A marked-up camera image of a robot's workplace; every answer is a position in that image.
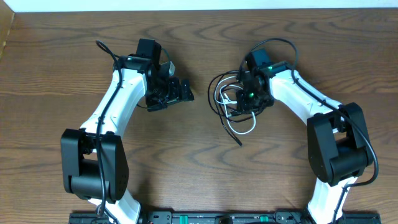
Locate white usb cable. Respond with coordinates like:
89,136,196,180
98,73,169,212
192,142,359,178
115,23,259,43
213,75,257,136

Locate black usb cable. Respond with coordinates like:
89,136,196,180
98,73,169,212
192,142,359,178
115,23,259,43
206,70,268,147

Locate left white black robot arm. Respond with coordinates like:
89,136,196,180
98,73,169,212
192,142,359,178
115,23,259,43
60,39,194,223

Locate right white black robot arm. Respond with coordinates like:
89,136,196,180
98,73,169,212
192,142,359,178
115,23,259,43
236,49,377,223

